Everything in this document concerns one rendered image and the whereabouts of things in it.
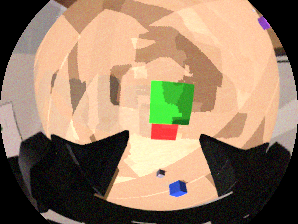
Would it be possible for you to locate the green block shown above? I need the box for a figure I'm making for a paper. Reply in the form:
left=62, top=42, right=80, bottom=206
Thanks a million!
left=149, top=80, right=194, bottom=125

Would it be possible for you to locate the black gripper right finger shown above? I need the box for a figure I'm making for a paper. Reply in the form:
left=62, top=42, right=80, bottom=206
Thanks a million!
left=200, top=133, right=270, bottom=197

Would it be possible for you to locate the red block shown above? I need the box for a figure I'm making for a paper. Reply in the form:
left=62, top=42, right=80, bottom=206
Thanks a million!
left=152, top=124, right=178, bottom=140

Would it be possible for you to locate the blue cube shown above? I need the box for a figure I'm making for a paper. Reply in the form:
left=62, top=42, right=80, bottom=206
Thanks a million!
left=169, top=180, right=188, bottom=197

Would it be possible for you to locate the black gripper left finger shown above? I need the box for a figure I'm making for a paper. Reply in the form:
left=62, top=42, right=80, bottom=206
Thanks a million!
left=51, top=129, right=130, bottom=197

